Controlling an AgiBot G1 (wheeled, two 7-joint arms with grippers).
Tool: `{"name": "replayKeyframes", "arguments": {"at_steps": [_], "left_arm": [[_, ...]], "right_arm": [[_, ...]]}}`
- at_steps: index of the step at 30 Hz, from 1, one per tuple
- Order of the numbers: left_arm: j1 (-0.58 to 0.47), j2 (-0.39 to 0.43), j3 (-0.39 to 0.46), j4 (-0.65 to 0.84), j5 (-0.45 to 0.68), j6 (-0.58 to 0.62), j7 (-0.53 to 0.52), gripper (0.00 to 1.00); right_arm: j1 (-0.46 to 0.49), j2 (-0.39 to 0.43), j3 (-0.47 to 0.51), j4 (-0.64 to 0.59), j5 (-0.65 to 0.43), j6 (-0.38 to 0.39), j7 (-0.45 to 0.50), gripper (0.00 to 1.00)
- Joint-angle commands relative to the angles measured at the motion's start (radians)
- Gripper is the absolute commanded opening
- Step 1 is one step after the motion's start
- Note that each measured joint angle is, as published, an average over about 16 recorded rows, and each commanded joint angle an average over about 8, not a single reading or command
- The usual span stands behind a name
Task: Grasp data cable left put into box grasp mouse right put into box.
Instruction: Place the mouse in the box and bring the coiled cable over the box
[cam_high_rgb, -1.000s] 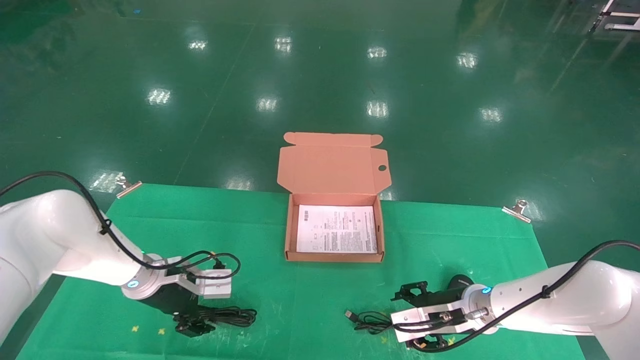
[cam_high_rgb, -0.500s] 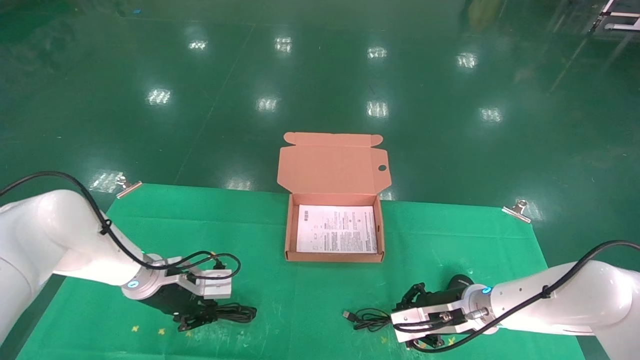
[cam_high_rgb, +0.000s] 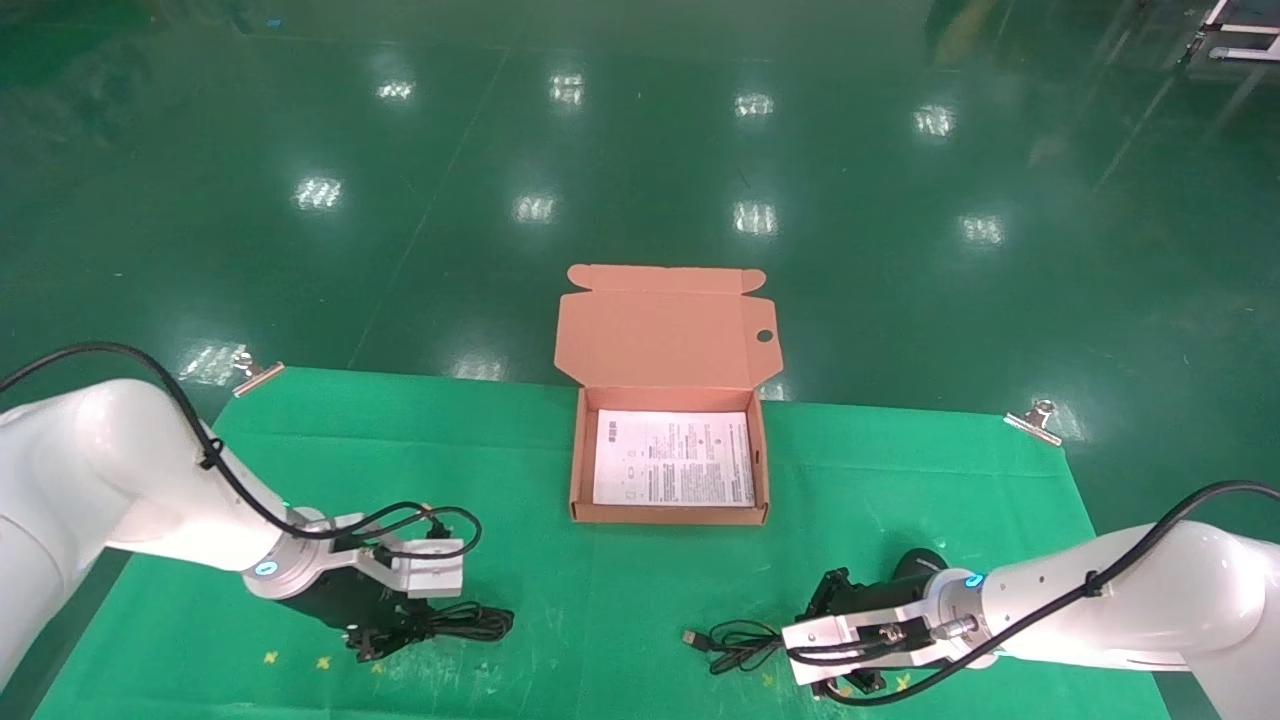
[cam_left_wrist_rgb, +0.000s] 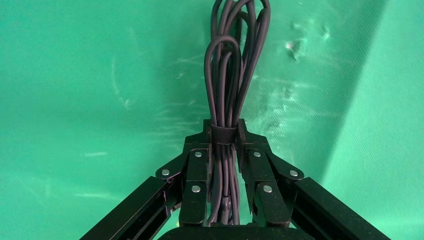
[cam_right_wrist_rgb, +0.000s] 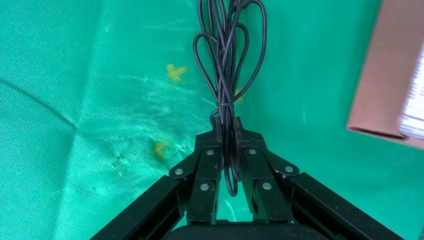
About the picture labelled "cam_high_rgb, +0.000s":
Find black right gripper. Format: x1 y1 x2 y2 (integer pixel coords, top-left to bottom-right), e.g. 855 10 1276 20
806 566 943 701

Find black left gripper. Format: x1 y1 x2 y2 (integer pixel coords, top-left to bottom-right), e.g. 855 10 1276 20
274 568 443 663

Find black data cable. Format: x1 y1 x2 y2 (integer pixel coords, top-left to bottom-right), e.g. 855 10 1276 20
344 602 517 663

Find black wired computer mouse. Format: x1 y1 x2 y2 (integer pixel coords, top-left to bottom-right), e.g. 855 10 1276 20
682 547 950 678

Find open brown cardboard box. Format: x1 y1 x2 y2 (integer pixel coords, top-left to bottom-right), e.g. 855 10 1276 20
554 264 785 527

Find green table mat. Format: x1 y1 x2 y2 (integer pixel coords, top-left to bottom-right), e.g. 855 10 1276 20
30 365 1171 720

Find white printed instruction sheet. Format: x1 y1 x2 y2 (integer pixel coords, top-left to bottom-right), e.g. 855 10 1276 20
591 409 757 509

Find metal binder clip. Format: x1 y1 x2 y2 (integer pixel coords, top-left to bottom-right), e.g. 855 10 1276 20
231 349 287 399
1002 399 1064 447

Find white metal rack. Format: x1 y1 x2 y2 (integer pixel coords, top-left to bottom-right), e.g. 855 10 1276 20
1178 0 1280 67

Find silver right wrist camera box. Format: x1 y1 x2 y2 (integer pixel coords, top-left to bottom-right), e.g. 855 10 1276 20
781 598 1001 688

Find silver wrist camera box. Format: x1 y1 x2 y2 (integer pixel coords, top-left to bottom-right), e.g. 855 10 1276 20
781 598 1001 688
330 512 467 601

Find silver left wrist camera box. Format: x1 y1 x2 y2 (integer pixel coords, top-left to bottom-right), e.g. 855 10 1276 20
330 512 467 601

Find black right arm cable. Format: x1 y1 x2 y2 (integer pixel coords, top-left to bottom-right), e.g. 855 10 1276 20
786 480 1280 708

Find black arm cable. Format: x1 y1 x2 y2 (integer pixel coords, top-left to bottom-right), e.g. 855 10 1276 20
786 480 1280 708
0 342 484 563

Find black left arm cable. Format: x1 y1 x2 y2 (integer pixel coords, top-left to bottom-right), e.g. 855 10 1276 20
0 342 484 563

